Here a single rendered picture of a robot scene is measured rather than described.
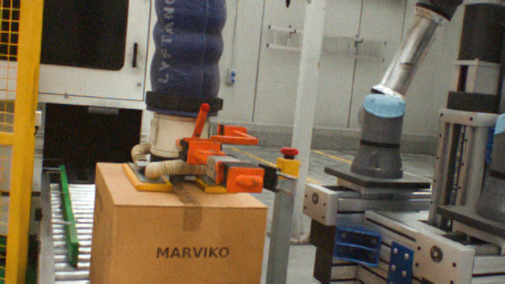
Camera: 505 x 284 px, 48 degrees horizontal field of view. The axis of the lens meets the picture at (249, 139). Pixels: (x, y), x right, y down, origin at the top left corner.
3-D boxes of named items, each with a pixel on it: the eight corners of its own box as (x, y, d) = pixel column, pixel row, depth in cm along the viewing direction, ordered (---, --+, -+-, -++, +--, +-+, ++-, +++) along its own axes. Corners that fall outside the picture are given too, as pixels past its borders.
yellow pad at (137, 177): (121, 169, 185) (122, 154, 185) (152, 170, 189) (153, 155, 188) (136, 191, 154) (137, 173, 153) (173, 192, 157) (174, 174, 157)
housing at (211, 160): (203, 173, 132) (205, 155, 132) (231, 175, 134) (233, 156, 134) (211, 180, 125) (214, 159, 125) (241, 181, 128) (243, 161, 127)
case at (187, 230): (88, 275, 198) (96, 162, 194) (200, 273, 211) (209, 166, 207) (103, 361, 142) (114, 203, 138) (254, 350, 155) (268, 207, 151)
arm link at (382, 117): (360, 140, 162) (366, 92, 160) (357, 136, 175) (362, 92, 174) (404, 145, 161) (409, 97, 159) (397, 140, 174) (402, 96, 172)
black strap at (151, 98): (139, 102, 179) (140, 89, 178) (211, 107, 187) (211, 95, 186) (151, 107, 158) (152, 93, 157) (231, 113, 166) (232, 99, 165)
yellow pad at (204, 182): (178, 171, 192) (180, 156, 191) (207, 172, 195) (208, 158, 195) (204, 193, 160) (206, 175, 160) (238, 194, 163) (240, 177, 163)
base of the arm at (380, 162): (381, 170, 178) (385, 138, 177) (413, 179, 164) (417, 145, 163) (340, 168, 172) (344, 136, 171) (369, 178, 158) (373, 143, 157)
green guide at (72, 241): (46, 177, 351) (46, 163, 350) (63, 178, 355) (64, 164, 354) (47, 266, 202) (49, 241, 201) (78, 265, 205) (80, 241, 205)
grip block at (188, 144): (177, 158, 152) (179, 136, 152) (212, 160, 156) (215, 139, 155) (184, 164, 144) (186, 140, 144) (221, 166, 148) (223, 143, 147)
